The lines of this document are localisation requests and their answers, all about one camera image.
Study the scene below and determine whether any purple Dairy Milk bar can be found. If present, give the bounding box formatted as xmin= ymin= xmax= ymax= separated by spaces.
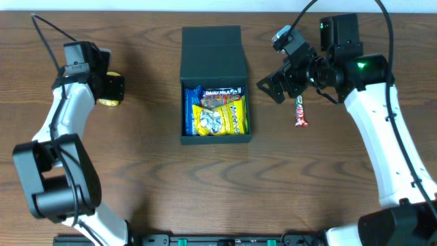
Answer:
xmin=201 ymin=86 xmax=245 ymax=98

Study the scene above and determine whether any red KitKat bar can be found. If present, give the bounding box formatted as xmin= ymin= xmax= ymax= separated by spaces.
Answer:
xmin=295 ymin=95 xmax=309 ymax=127

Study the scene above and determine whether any yellow Mentos gum bottle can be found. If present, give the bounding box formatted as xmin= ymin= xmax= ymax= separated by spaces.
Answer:
xmin=98 ymin=72 xmax=119 ymax=107

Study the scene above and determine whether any yellow seed snack bag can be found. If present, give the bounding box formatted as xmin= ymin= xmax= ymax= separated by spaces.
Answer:
xmin=192 ymin=96 xmax=249 ymax=136

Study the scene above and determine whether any Haribo gummy candy bag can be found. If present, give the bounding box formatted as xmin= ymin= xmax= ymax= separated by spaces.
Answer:
xmin=200 ymin=95 xmax=244 ymax=109

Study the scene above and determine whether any dark green box with lid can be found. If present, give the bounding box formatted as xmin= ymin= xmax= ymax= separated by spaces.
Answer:
xmin=180 ymin=25 xmax=252 ymax=145

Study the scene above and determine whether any blue Oreo cookie pack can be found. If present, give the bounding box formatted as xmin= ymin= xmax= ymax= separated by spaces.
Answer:
xmin=184 ymin=85 xmax=203 ymax=136

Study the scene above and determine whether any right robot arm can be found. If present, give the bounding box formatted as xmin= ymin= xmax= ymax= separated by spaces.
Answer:
xmin=257 ymin=14 xmax=436 ymax=245

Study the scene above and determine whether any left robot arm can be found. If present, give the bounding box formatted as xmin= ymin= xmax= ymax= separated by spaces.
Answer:
xmin=12 ymin=41 xmax=132 ymax=245

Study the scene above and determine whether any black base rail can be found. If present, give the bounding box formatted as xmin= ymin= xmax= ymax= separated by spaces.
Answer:
xmin=53 ymin=233 xmax=328 ymax=246

